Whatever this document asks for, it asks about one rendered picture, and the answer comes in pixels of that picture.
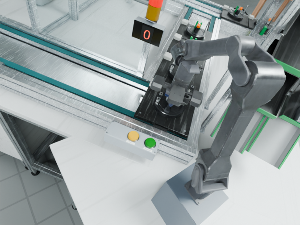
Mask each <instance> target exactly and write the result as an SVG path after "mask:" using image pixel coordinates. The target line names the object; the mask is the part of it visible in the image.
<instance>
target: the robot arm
mask: <svg viewBox="0 0 300 225"><path fill-rule="evenodd" d="M171 55H172V57H173V60H174V62H175V64H176V65H177V66H179V67H178V69H177V71H176V74H175V76H174V78H173V81H172V83H171V84H170V83H167V82H165V79H166V78H164V77H161V76H159V75H156V76H155V77H154V79H153V81H152V83H151V86H150V88H151V89H152V90H155V91H157V92H159V91H161V88H162V87H163V88H165V89H166V92H165V96H167V97H168V99H167V102H168V103H169V107H171V106H173V105H175V106H178V107H179V106H180V105H183V106H184V105H185V104H186V105H187V104H188V102H189V100H190V99H191V100H190V105H192V106H195V107H197V108H198V107H200V105H201V104H202V100H203V93H202V92H199V91H197V90H193V91H192V93H190V92H188V86H189V84H190V82H191V80H192V78H193V76H194V74H199V73H200V70H199V65H198V64H197V63H196V61H205V60H208V59H210V58H211V57H213V56H229V61H228V66H227V68H228V70H229V72H230V74H231V76H232V82H231V85H230V90H231V95H232V102H231V104H230V107H229V109H228V111H227V113H226V115H225V117H224V120H223V122H222V124H221V126H220V128H219V130H218V132H217V135H216V137H215V139H214V141H213V143H212V145H211V147H210V148H207V149H201V150H200V151H199V153H198V156H197V158H196V159H195V160H196V163H195V166H194V169H193V171H192V175H191V178H192V180H190V181H189V182H188V183H186V184H185V185H184V187H185V189H186V190H187V192H188V193H189V195H190V196H191V197H192V199H193V200H194V201H195V203H196V204H197V205H200V204H201V203H202V202H203V201H205V200H206V199H207V198H208V197H210V196H211V195H212V194H213V193H214V192H215V191H220V190H226V189H228V185H229V173H230V170H231V168H232V164H231V160H230V156H231V155H232V153H233V151H234V149H235V148H236V146H237V144H238V142H239V141H240V139H241V137H242V135H243V134H244V132H245V130H246V128H247V126H248V124H249V123H250V121H251V119H252V117H253V115H254V114H255V112H256V110H257V109H258V108H260V107H261V106H262V105H264V104H265V103H266V102H268V101H269V100H271V99H272V98H273V97H274V96H275V94H276V93H277V92H278V91H279V90H280V88H281V87H282V86H283V85H284V82H285V80H286V75H285V73H284V69H283V67H282V66H281V65H280V64H279V63H277V62H276V61H275V59H274V58H273V56H271V55H270V54H269V53H268V52H266V51H265V50H264V49H263V48H262V47H261V46H260V45H259V44H258V43H257V41H256V40H255V39H254V38H253V37H251V36H243V35H233V36H230V37H225V38H220V39H215V40H209V41H200V40H191V39H187V40H186V41H183V40H180V41H179V43H177V44H175V45H173V47H172V48H171ZM242 56H245V57H246V59H247V60H248V61H244V60H243V58H242Z"/></svg>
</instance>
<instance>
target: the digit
mask: <svg viewBox="0 0 300 225"><path fill-rule="evenodd" d="M153 32H154V29H153V28H150V27H148V26H145V25H142V31H141V35H140V39H142V40H144V41H147V42H150V43H151V40H152V36H153Z"/></svg>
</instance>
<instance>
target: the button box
mask: <svg viewBox="0 0 300 225"><path fill-rule="evenodd" d="M131 131H136V132H138V134H139V137H138V140H136V141H131V140H130V139H129V137H128V135H129V132H131ZM147 138H153V139H154V140H155V141H156V144H155V146H154V147H153V148H149V147H147V146H146V144H145V141H146V139H147ZM104 141H105V142H108V143H110V144H112V145H115V146H117V147H120V148H122V149H124V150H127V151H129V152H131V153H134V154H136V155H139V156H141V157H144V158H146V159H148V160H151V161H152V160H153V159H154V157H155V155H156V153H157V150H158V147H159V144H160V140H159V139H156V138H154V137H152V136H149V135H147V134H145V133H142V132H140V131H137V130H135V129H132V128H130V127H128V126H125V125H123V124H120V123H118V122H115V121H111V123H110V125H109V126H108V128H107V130H106V131H105V133H104Z"/></svg>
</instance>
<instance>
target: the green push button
mask: <svg viewBox="0 0 300 225"><path fill-rule="evenodd" d="M145 144H146V146H147V147H149V148H153V147H154V146H155V144H156V141H155V140H154V139H153V138H147V139H146V141H145Z"/></svg>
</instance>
